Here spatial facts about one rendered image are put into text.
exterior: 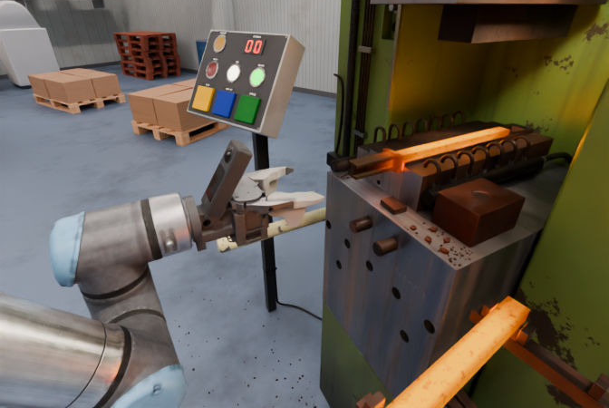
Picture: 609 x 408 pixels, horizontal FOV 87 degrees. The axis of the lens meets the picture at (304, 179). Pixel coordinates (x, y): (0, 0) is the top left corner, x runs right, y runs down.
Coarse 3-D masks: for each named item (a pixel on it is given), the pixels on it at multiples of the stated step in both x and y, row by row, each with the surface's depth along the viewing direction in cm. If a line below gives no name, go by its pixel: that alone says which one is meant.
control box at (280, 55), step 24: (240, 48) 97; (264, 48) 92; (288, 48) 88; (216, 72) 101; (240, 72) 95; (264, 72) 90; (288, 72) 91; (192, 96) 106; (216, 96) 100; (264, 96) 89; (288, 96) 94; (216, 120) 99; (264, 120) 89
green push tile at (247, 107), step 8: (240, 96) 93; (248, 96) 92; (240, 104) 93; (248, 104) 91; (256, 104) 90; (240, 112) 92; (248, 112) 91; (256, 112) 90; (240, 120) 92; (248, 120) 90
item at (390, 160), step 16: (496, 128) 78; (432, 144) 68; (448, 144) 68; (464, 144) 71; (352, 160) 60; (368, 160) 60; (384, 160) 61; (400, 160) 62; (352, 176) 61; (368, 176) 61
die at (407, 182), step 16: (448, 128) 86; (464, 128) 83; (480, 128) 83; (528, 128) 80; (368, 144) 76; (384, 144) 76; (400, 144) 73; (416, 144) 73; (480, 144) 72; (512, 144) 73; (544, 144) 75; (416, 160) 64; (448, 160) 65; (464, 160) 65; (480, 160) 66; (496, 160) 68; (384, 176) 69; (400, 176) 64; (416, 176) 60; (432, 176) 60; (448, 176) 63; (464, 176) 65; (400, 192) 66; (416, 192) 61; (416, 208) 62
